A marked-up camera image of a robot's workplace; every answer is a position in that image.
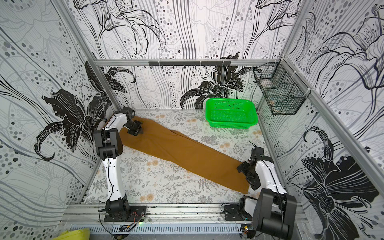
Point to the black wire basket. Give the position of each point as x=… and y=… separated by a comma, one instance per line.
x=282, y=95

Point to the aluminium front rail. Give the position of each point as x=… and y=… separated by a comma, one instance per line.
x=161, y=214

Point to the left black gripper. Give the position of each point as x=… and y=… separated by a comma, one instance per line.
x=137, y=129

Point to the green plastic basket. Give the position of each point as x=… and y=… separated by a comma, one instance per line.
x=231, y=113

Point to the yellow object at bottom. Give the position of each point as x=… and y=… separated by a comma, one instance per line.
x=83, y=234

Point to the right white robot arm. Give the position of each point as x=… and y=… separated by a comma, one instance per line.
x=273, y=212

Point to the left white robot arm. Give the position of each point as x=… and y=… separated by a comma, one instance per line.
x=109, y=147

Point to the brown long pants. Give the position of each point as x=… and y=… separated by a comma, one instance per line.
x=173, y=146

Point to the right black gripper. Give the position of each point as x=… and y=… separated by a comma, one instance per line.
x=246, y=169

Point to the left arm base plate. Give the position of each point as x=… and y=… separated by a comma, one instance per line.
x=121, y=214

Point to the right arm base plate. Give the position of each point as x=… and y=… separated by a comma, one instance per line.
x=237, y=213

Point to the slotted cable duct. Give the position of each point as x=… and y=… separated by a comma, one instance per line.
x=164, y=229

